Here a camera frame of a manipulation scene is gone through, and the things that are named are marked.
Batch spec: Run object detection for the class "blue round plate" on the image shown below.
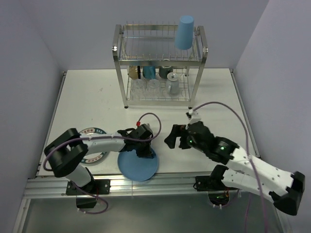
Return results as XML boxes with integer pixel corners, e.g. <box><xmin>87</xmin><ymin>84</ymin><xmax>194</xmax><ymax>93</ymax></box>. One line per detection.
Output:
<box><xmin>117</xmin><ymin>149</ymin><xmax>159</xmax><ymax>182</ymax></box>

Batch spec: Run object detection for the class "clear glass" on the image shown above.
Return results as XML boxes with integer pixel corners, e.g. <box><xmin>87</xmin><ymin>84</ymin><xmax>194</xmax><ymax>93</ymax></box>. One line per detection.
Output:
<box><xmin>147</xmin><ymin>79</ymin><xmax>161</xmax><ymax>99</ymax></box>
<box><xmin>131</xmin><ymin>79</ymin><xmax>146</xmax><ymax>100</ymax></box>

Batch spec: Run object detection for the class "light grey mug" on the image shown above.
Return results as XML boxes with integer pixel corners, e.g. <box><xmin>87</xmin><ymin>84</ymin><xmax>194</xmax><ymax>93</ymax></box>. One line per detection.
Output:
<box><xmin>166</xmin><ymin>72</ymin><xmax>179</xmax><ymax>96</ymax></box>

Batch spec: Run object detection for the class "white plate teal rim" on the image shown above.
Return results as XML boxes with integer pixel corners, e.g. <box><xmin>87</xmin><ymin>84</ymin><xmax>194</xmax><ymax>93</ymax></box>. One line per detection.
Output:
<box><xmin>79</xmin><ymin>127</ymin><xmax>109</xmax><ymax>166</ymax></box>

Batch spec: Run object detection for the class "dark green mug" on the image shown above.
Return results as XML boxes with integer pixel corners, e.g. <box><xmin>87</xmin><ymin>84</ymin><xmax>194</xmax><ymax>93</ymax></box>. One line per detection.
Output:
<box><xmin>158</xmin><ymin>66</ymin><xmax>173</xmax><ymax>79</ymax></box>

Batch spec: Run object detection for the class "blue flower mug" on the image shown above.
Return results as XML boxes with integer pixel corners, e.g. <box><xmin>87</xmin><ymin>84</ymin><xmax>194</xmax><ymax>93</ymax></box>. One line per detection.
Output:
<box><xmin>143</xmin><ymin>66</ymin><xmax>156</xmax><ymax>80</ymax></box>

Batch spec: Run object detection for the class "black bowl tan outside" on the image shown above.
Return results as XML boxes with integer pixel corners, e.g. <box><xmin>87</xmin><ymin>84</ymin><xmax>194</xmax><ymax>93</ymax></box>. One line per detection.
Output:
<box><xmin>128</xmin><ymin>66</ymin><xmax>141</xmax><ymax>80</ymax></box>

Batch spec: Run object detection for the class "blue plastic tumbler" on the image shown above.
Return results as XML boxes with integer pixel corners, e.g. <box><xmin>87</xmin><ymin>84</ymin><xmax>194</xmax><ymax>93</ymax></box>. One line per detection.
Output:
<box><xmin>174</xmin><ymin>16</ymin><xmax>194</xmax><ymax>50</ymax></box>

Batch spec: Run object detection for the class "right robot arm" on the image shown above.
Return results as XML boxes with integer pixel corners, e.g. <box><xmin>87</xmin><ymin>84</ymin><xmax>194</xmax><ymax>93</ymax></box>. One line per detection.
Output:
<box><xmin>164</xmin><ymin>121</ymin><xmax>305</xmax><ymax>216</ymax></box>

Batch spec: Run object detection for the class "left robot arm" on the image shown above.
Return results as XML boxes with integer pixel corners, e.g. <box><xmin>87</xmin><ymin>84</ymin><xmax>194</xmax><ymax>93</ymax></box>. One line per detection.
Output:
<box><xmin>43</xmin><ymin>124</ymin><xmax>155</xmax><ymax>194</ymax></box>

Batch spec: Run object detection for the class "steel two-tier dish rack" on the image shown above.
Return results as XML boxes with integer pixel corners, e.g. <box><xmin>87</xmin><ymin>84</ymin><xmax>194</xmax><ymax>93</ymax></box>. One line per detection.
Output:
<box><xmin>112</xmin><ymin>22</ymin><xmax>208</xmax><ymax>109</ymax></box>

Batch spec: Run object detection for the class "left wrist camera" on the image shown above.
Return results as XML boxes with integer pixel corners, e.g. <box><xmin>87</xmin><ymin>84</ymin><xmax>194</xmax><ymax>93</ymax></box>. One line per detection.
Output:
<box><xmin>136</xmin><ymin>121</ymin><xmax>153</xmax><ymax>138</ymax></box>

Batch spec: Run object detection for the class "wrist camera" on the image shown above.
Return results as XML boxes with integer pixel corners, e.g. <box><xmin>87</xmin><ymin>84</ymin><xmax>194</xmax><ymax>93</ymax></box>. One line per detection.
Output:
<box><xmin>136</xmin><ymin>121</ymin><xmax>153</xmax><ymax>138</ymax></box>
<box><xmin>186</xmin><ymin>109</ymin><xmax>201</xmax><ymax>125</ymax></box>

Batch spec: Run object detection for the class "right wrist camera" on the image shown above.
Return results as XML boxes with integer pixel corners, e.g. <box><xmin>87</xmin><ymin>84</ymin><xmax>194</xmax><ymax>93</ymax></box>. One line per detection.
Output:
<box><xmin>186</xmin><ymin>109</ymin><xmax>201</xmax><ymax>125</ymax></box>

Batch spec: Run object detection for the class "aluminium frame rail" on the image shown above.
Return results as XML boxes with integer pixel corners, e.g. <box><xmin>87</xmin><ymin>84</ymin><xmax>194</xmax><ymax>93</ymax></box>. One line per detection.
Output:
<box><xmin>23</xmin><ymin>169</ymin><xmax>243</xmax><ymax>199</ymax></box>

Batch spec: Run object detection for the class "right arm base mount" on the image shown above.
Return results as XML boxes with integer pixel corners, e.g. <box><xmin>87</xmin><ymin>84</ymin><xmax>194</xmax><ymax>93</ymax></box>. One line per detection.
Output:
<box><xmin>192</xmin><ymin>176</ymin><xmax>230</xmax><ymax>206</ymax></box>

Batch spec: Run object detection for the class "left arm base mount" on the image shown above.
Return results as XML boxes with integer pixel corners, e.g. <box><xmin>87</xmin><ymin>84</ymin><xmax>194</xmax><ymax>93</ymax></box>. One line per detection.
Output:
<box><xmin>65</xmin><ymin>179</ymin><xmax>110</xmax><ymax>215</ymax></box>

